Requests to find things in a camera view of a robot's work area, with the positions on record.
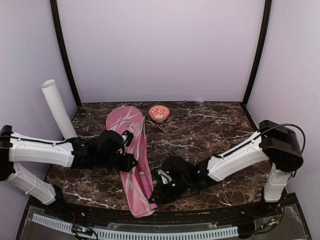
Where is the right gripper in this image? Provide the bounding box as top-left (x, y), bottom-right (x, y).
top-left (149, 175), bottom-right (191, 202)

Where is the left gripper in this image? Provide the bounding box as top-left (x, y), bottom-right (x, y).
top-left (96, 153), bottom-right (139, 174)

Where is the red badminton racket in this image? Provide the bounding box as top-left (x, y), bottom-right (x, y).
top-left (139, 171), bottom-right (153, 200)

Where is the pink racket bag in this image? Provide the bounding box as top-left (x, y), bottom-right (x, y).
top-left (106, 106), bottom-right (158, 218)

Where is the white shuttlecock tube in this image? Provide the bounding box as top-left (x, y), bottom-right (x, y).
top-left (41, 79), bottom-right (78, 139)

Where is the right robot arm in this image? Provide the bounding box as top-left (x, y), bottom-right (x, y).
top-left (148, 120), bottom-right (306, 217)

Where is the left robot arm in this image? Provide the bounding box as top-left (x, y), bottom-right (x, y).
top-left (0, 125), bottom-right (138, 218)

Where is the red white patterned bowl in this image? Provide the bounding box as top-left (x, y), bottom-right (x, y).
top-left (148, 105), bottom-right (170, 123)

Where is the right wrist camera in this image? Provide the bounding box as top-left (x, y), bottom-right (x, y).
top-left (157, 169), bottom-right (172, 185)

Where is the white cable tray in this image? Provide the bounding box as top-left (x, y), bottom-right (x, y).
top-left (31, 213), bottom-right (239, 240)

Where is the left black frame post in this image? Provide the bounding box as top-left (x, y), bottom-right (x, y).
top-left (49, 0), bottom-right (82, 108)

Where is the black frame post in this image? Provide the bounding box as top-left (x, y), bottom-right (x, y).
top-left (241, 0), bottom-right (273, 109)
top-left (49, 0), bottom-right (82, 108)

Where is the right black frame post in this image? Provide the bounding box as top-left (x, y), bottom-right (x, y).
top-left (241, 0), bottom-right (273, 109)

